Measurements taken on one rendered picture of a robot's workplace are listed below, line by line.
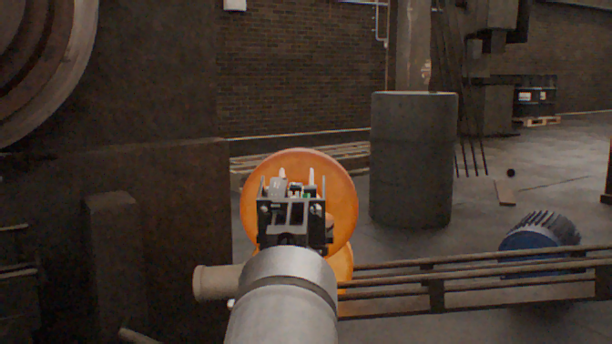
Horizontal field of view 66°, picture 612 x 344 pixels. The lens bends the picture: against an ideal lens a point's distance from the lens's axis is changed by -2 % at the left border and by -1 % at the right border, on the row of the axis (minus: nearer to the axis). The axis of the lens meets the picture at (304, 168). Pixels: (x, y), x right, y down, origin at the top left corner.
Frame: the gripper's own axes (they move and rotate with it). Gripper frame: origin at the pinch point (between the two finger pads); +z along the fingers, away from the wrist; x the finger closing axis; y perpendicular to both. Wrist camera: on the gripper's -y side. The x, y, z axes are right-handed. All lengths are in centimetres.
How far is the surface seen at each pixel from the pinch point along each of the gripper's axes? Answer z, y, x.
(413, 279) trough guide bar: 1.7, -16.1, -16.6
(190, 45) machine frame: 37.7, 11.4, 22.7
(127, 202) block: 9.1, -7.0, 28.3
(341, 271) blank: 3.4, -16.0, -6.0
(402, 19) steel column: 426, -51, -79
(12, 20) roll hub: 2.4, 22.7, 34.2
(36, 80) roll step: 7.0, 13.8, 36.2
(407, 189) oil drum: 217, -123, -56
